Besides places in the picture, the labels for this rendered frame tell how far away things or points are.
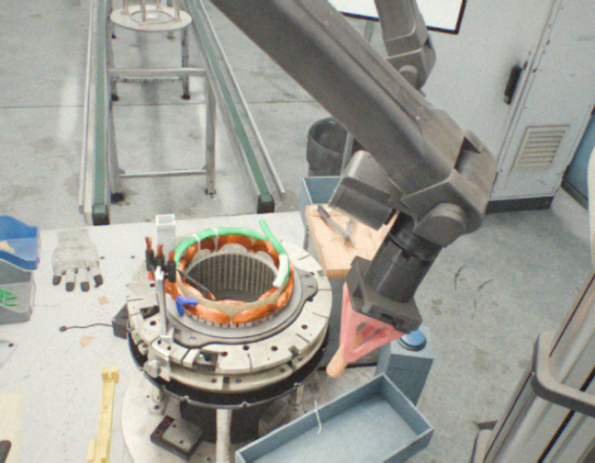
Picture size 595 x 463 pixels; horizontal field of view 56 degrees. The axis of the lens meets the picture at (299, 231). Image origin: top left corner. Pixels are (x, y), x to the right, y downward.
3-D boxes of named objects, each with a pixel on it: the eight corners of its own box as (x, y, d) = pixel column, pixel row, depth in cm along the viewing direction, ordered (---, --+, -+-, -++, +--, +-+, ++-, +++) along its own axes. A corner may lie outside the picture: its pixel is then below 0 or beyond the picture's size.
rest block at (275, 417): (257, 435, 100) (259, 419, 97) (275, 414, 104) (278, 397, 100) (277, 450, 98) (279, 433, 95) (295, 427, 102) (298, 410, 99)
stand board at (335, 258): (304, 214, 117) (306, 205, 115) (391, 212, 121) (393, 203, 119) (325, 279, 101) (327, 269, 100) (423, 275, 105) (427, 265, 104)
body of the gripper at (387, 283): (359, 316, 56) (394, 255, 54) (346, 266, 66) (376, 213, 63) (415, 336, 58) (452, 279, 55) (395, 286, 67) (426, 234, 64)
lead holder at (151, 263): (146, 266, 77) (144, 247, 75) (176, 265, 78) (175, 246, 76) (145, 286, 74) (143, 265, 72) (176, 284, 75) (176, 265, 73)
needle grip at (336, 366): (323, 367, 66) (348, 329, 64) (333, 367, 67) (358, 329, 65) (331, 378, 65) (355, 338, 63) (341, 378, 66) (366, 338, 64)
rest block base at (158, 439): (166, 419, 103) (166, 413, 102) (204, 438, 100) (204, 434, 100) (149, 440, 99) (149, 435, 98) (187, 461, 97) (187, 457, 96)
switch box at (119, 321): (128, 316, 124) (126, 298, 121) (168, 329, 123) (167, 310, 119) (112, 335, 120) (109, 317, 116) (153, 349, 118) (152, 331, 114)
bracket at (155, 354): (159, 361, 82) (157, 337, 79) (177, 373, 81) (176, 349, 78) (150, 369, 81) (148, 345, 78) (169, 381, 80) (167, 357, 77)
